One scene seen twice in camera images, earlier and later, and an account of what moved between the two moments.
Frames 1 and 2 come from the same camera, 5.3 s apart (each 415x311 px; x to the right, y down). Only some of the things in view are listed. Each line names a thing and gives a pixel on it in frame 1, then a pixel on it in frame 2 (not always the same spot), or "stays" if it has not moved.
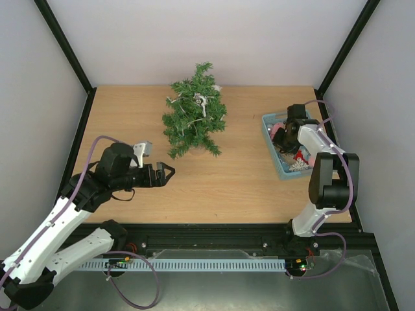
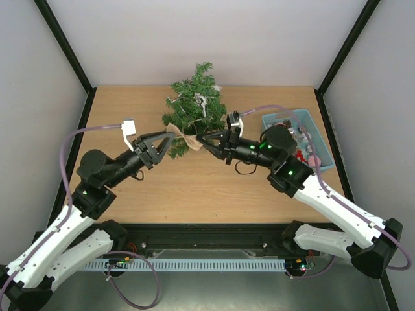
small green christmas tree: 195,114 stays
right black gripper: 280,139 -> 229,144
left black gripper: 160,181 -> 139,145
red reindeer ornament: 299,155 stays
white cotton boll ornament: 218,88 stays
